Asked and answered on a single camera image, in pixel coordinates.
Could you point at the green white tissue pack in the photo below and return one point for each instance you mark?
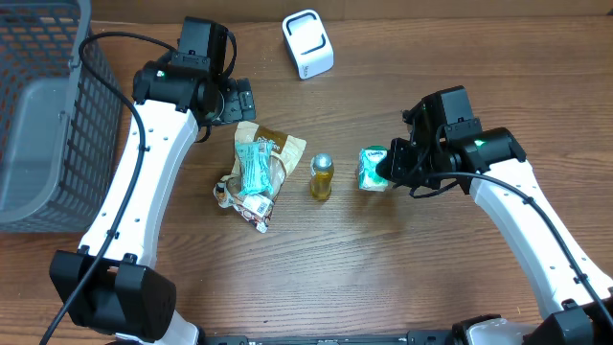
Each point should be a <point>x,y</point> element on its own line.
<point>367,177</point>

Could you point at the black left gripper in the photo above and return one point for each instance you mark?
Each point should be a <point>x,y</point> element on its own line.
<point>238,102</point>

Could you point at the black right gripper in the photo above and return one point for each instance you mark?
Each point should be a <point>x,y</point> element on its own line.
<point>397,172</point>

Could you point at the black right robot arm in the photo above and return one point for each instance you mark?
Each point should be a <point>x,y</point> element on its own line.
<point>446,148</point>

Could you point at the grey plastic mesh basket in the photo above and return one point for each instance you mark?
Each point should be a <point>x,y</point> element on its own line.
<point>59,125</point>

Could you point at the teal wipes packet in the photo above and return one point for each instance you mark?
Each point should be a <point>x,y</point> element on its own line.
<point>254,161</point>

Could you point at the white black barcode scanner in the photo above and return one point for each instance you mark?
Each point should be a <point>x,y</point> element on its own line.
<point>308,43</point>

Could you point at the yellow drink bottle silver cap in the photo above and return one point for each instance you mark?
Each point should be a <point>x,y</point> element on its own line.
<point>322,171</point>

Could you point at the small brown snack packet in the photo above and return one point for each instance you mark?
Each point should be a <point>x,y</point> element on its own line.
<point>255,209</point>

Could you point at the brown Panera snack bag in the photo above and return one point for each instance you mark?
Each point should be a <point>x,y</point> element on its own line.
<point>285,156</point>

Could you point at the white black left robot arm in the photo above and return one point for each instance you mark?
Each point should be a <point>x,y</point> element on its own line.
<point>110,284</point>

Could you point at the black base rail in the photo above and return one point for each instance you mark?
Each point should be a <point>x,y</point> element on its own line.
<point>429,337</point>

